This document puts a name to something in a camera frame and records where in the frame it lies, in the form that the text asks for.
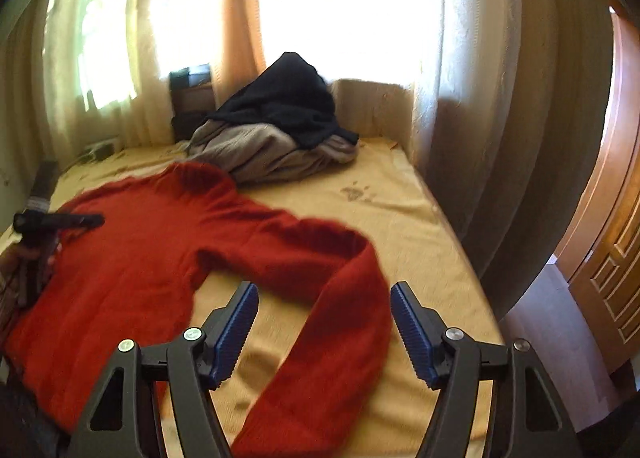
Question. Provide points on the orange curtain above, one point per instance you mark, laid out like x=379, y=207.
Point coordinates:
x=245, y=12

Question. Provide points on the red knit sweater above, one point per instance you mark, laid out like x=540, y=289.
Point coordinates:
x=135, y=258

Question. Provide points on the person's left hand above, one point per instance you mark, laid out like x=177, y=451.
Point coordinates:
x=15, y=260

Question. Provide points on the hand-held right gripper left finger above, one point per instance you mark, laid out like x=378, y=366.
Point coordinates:
x=235, y=333

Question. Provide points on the black cloth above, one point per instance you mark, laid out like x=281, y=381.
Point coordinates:
x=285, y=97

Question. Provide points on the brown wooden door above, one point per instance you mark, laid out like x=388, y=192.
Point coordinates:
x=610, y=218

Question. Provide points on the grey cloth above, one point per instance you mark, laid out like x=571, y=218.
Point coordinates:
x=260, y=150

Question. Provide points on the dark bedside cabinet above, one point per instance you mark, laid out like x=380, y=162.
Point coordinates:
x=192, y=97

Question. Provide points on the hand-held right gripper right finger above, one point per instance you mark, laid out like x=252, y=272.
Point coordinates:
x=412, y=338

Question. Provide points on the white sheer curtain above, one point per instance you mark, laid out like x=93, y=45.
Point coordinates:
x=125, y=42
x=500, y=102

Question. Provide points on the yellow paw print blanket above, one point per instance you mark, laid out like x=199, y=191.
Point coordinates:
x=380, y=208

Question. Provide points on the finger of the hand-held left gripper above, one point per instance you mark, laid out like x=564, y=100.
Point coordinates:
x=65, y=221

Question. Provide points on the beige bed end board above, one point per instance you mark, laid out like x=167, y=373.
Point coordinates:
x=372, y=105

